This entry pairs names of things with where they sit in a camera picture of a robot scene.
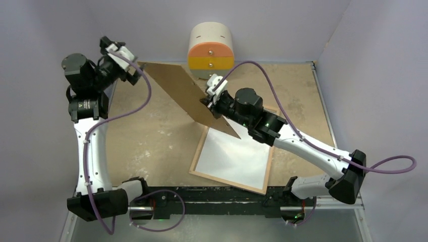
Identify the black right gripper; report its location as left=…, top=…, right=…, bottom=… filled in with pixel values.
left=201, top=90, right=253, bottom=128

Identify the wooden picture frame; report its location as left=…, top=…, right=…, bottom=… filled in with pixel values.
left=188, top=106, right=279, bottom=196

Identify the glossy printed photo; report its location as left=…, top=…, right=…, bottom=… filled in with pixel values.
left=194, top=124, right=271, bottom=191

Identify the brown cardboard backing board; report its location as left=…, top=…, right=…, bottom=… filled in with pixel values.
left=138, top=61, right=240, bottom=139

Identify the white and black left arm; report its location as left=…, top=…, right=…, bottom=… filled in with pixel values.
left=61, top=36, right=150, bottom=221

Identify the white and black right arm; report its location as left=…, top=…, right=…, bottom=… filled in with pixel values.
left=200, top=88, right=366, bottom=205

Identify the small colourful drawer cabinet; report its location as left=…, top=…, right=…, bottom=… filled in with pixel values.
left=187, top=22, right=235, bottom=80

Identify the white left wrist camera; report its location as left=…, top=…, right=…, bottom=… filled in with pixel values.
left=104, top=42, right=137, bottom=72

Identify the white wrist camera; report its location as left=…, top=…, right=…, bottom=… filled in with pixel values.
left=104, top=42, right=137, bottom=72
left=205, top=74, right=228, bottom=103

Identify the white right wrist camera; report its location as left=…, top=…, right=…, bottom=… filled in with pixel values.
left=205, top=74, right=228, bottom=103

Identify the black and aluminium base rail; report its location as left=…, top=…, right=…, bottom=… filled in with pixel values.
left=69, top=186, right=364, bottom=221

